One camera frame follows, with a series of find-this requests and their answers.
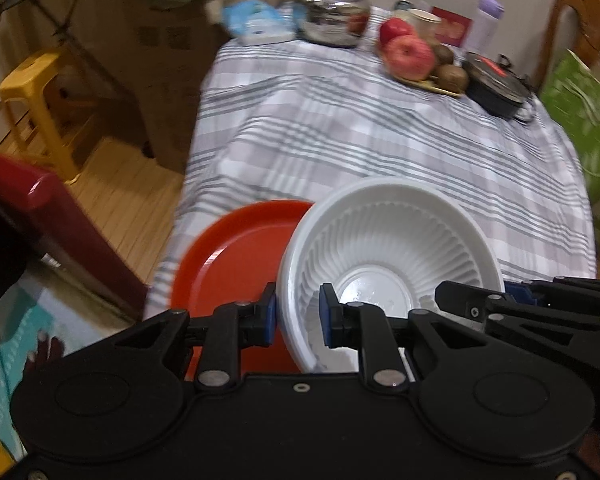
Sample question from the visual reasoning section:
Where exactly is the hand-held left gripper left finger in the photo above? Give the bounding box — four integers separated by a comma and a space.
111, 281, 278, 396

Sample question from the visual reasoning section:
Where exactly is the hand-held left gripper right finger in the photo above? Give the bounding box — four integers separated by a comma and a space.
318, 282, 486, 396

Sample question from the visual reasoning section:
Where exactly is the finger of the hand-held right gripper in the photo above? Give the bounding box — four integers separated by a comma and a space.
435, 280, 600, 362
505, 275, 600, 319

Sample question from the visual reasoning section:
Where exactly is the orange plastic plate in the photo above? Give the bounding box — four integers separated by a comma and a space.
169, 200, 316, 376

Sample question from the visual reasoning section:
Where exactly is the grey plaid tablecloth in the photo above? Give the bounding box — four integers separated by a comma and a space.
142, 5, 596, 321

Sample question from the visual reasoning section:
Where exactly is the black electric pan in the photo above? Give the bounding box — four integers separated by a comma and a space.
462, 51, 533, 120

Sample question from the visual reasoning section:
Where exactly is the green leaf-print paper bag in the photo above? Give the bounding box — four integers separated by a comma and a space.
539, 49, 600, 181

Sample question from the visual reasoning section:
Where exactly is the yellow fruit tray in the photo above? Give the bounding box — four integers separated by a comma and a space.
390, 72, 465, 98

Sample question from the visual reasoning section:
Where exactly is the wooden chair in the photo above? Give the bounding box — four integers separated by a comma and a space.
535, 0, 600, 106

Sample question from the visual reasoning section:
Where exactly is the red apple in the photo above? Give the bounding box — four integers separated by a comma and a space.
384, 35, 437, 82
378, 17, 416, 46

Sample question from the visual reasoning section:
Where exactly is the brown cardboard box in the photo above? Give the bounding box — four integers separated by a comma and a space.
10, 0, 231, 176

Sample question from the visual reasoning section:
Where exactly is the teal printed floor mat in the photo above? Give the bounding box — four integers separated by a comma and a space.
0, 260, 141, 466

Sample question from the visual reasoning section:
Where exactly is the red glossy chair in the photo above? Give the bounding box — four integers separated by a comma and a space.
0, 154, 148, 318

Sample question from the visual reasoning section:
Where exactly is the white bottle purple cap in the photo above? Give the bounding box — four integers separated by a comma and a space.
467, 0, 505, 53

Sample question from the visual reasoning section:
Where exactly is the red card box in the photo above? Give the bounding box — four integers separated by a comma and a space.
430, 6, 473, 47

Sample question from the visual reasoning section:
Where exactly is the white paper cup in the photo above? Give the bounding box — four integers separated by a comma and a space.
407, 8, 442, 41

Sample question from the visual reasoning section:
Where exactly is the blue tissue pack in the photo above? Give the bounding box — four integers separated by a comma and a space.
223, 0, 296, 47

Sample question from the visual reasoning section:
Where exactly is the shiny steel pot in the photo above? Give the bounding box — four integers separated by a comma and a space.
295, 0, 371, 49

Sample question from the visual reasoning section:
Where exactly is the yellow plastic stool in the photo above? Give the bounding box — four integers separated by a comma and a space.
0, 50, 101, 185

